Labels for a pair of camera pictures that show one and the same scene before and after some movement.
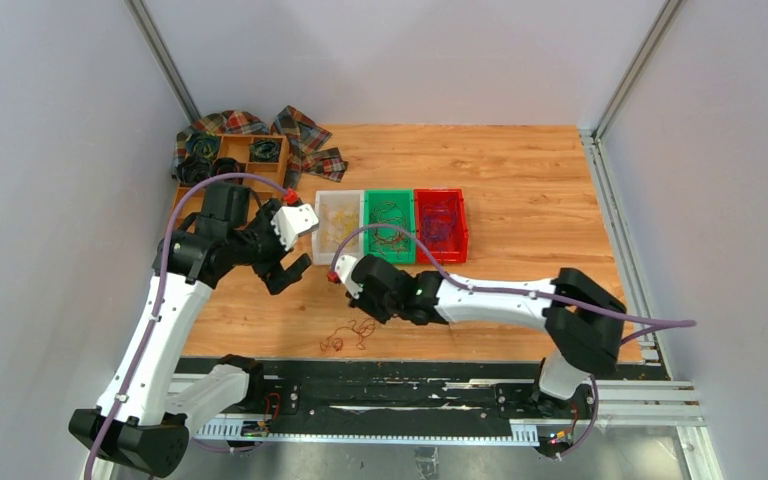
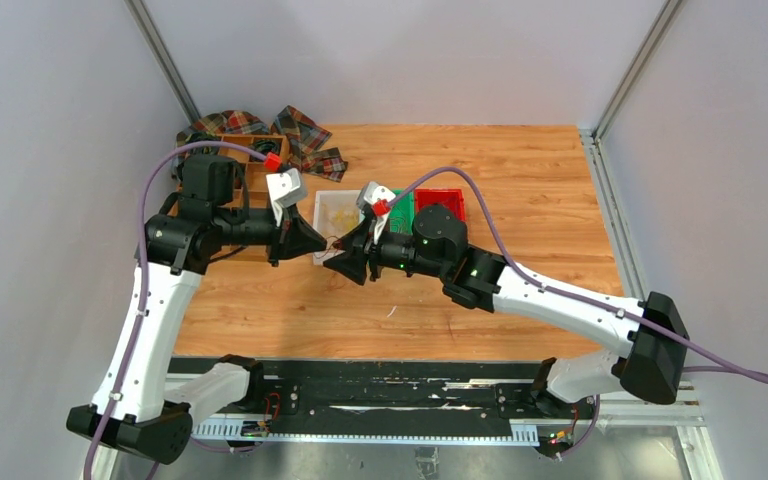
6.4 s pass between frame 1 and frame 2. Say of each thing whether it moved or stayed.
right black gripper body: moved
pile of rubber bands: moved
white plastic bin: stayed
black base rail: stayed
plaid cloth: stayed
